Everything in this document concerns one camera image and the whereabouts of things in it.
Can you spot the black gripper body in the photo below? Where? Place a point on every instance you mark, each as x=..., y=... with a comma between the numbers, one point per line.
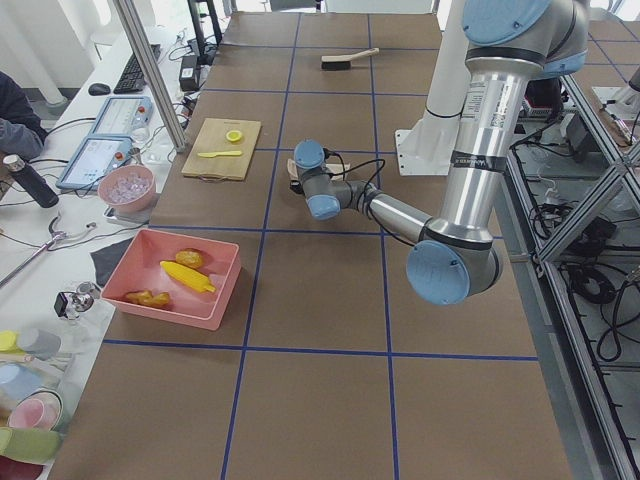
x=296, y=186

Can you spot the pink bowl with clear pieces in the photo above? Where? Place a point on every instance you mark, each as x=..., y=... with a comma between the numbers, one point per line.
x=128, y=189

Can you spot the beige plastic dustpan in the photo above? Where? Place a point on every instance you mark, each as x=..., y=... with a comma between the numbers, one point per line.
x=335, y=168

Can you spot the bamboo cutting board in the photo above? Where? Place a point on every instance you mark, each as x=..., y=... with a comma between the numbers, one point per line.
x=211, y=137

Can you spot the brown toy potato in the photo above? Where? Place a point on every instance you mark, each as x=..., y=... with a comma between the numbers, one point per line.
x=190, y=258

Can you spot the teach pendant tablet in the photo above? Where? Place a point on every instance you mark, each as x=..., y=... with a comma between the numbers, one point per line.
x=96, y=157
x=121, y=115

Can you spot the aluminium frame post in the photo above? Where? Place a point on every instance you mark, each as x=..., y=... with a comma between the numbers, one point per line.
x=141, y=49

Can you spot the black computer mouse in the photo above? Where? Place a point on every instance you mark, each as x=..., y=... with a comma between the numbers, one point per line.
x=99, y=89

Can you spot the beige hand brush black bristles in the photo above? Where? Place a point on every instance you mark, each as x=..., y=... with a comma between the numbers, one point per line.
x=344, y=62

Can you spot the yellow toy lemon slice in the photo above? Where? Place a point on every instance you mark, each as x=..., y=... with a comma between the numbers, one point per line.
x=234, y=136

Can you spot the yellow plastic toy knife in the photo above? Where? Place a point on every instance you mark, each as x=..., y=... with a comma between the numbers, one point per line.
x=215, y=154

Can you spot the yellow toy corn cob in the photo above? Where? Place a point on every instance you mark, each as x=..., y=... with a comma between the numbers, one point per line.
x=188, y=277

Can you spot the dark grey cloth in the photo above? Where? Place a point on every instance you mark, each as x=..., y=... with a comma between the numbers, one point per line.
x=106, y=259

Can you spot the upper teach pendant tablet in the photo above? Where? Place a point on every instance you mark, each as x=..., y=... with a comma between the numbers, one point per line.
x=121, y=115

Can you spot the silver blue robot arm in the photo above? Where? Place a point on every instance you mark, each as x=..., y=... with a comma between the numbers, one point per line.
x=510, y=44

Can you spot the tan toy ginger root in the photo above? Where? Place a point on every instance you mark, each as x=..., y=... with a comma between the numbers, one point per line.
x=148, y=298

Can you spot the black water bottle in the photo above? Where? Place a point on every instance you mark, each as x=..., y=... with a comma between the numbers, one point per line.
x=31, y=181

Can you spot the lower teach pendant tablet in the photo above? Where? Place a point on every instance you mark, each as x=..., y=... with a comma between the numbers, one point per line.
x=96, y=157

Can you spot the black power adapter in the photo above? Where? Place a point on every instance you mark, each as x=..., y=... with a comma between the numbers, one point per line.
x=189, y=75

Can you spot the stacked coloured cups and bowls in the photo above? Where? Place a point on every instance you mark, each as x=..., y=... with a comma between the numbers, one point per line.
x=33, y=414

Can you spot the pink plastic bin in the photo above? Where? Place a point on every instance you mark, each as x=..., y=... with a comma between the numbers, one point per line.
x=139, y=269

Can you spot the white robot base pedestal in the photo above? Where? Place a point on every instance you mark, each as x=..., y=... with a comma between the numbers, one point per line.
x=425, y=150

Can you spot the black keyboard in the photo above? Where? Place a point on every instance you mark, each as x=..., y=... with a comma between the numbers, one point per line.
x=132, y=79

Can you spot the seated person dark jacket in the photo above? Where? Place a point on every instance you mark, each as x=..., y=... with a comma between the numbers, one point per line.
x=21, y=131

